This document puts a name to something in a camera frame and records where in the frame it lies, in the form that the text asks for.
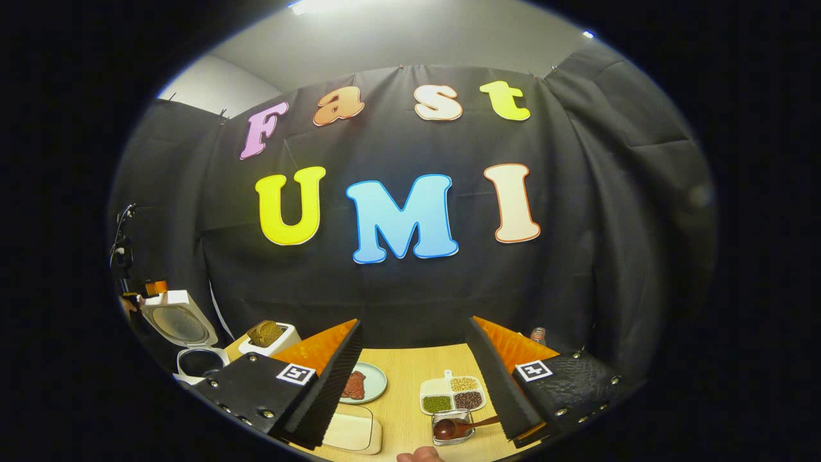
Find brown toast slices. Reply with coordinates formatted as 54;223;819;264
247;320;287;348

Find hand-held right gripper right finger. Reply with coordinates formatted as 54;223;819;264
465;316;637;449

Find metal wire chopstick holder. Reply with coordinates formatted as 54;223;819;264
431;409;477;447

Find white divided dish of beans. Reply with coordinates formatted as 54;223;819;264
419;370;487;416

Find pale green plate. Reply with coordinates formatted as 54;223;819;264
339;363;389;405

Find white rice cooker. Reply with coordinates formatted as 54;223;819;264
139;290;231;386

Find clear glass dish of rice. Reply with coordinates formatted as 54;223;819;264
321;404;384;456

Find white power cord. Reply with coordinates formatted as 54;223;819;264
209;296;233;342

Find brown wooden spoon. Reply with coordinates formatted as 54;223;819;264
434;415;500;441

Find black backdrop cloth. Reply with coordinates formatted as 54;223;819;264
108;42;716;381

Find white toaster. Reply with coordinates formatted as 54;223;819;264
238;323;303;358

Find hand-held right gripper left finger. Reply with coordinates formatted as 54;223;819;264
192;319;364;450

